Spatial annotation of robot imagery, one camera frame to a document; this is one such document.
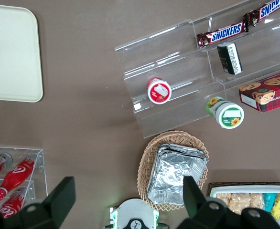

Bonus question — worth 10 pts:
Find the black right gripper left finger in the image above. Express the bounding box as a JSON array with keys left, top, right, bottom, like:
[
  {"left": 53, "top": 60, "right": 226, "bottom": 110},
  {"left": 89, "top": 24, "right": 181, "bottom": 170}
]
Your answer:
[{"left": 0, "top": 176, "right": 76, "bottom": 229}]

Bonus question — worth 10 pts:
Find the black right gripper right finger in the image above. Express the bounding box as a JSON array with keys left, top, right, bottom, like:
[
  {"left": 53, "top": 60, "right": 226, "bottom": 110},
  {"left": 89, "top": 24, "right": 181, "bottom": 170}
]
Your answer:
[{"left": 175, "top": 176, "right": 280, "bottom": 229}]

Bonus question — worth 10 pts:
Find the white rectangular snack tray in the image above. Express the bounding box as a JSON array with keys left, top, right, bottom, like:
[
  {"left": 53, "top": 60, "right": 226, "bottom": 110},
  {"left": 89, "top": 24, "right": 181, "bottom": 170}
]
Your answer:
[{"left": 209, "top": 187, "right": 280, "bottom": 227}]

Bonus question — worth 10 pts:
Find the aluminium foil tray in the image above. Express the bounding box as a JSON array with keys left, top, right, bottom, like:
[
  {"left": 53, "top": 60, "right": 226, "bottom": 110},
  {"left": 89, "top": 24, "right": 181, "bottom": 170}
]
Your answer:
[{"left": 146, "top": 143, "right": 209, "bottom": 206}]

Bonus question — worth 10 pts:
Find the dark wicker rectangular basket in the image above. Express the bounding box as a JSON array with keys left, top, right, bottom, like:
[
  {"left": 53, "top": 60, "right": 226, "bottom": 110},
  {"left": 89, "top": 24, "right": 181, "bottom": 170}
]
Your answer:
[{"left": 206, "top": 182, "right": 280, "bottom": 198}]

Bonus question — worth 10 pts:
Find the light oval wicker basket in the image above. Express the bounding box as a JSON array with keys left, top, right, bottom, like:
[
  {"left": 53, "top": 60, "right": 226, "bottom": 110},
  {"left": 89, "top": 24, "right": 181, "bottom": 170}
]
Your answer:
[{"left": 137, "top": 130, "right": 210, "bottom": 212}]

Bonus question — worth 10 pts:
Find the cream plastic serving tray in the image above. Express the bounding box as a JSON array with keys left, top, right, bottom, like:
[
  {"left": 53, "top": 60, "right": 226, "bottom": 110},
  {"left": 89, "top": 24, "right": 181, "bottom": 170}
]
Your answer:
[{"left": 0, "top": 3, "right": 44, "bottom": 103}]

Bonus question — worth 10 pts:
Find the rice cracker pack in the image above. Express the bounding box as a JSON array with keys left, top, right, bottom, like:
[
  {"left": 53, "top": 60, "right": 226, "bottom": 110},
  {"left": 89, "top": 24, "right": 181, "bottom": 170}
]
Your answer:
[
  {"left": 215, "top": 192, "right": 233, "bottom": 208},
  {"left": 229, "top": 192, "right": 251, "bottom": 215},
  {"left": 249, "top": 192, "right": 265, "bottom": 211}
]

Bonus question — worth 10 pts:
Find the clear acrylic bottle rack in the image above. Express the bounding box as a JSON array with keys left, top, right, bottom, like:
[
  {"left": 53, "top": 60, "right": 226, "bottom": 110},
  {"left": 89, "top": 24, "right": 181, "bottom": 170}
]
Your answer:
[{"left": 0, "top": 145, "right": 49, "bottom": 215}]

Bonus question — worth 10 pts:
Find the teal snack packet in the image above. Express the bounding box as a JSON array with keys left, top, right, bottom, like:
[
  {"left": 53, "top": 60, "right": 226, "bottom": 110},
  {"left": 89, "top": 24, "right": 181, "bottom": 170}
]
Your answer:
[{"left": 263, "top": 192, "right": 279, "bottom": 213}]

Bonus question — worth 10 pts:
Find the yellow snack packet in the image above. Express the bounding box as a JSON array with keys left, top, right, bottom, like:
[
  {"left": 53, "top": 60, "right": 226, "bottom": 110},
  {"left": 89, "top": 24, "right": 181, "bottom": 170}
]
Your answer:
[{"left": 270, "top": 193, "right": 280, "bottom": 221}]

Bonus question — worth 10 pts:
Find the green lid sunflower jar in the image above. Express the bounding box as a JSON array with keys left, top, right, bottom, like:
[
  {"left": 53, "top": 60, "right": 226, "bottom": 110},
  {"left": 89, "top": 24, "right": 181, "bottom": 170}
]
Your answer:
[{"left": 205, "top": 96, "right": 245, "bottom": 129}]

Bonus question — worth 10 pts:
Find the red lid strawberry jar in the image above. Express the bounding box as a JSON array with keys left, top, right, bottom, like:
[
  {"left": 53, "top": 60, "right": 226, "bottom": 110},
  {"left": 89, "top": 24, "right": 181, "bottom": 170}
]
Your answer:
[{"left": 146, "top": 76, "right": 172, "bottom": 105}]

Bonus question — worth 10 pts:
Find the red tartan cookie box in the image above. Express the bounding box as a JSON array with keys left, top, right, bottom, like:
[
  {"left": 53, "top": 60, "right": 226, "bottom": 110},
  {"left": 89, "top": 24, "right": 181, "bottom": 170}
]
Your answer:
[{"left": 238, "top": 69, "right": 280, "bottom": 114}]

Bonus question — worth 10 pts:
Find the clear acrylic stepped shelf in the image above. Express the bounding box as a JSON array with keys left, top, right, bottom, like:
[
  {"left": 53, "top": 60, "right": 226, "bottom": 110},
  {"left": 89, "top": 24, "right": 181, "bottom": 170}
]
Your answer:
[
  {"left": 192, "top": 0, "right": 280, "bottom": 113},
  {"left": 114, "top": 19, "right": 227, "bottom": 139}
]

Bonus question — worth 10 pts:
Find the small black box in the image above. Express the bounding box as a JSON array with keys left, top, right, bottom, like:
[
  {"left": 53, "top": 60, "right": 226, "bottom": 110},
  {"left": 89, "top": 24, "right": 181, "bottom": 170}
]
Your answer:
[{"left": 216, "top": 42, "right": 243, "bottom": 76}]

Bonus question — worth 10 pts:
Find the Snickers chocolate bar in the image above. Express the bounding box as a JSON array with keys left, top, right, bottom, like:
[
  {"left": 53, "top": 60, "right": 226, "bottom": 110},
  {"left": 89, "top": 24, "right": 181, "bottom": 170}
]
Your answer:
[
  {"left": 196, "top": 21, "right": 250, "bottom": 50},
  {"left": 243, "top": 0, "right": 280, "bottom": 27}
]

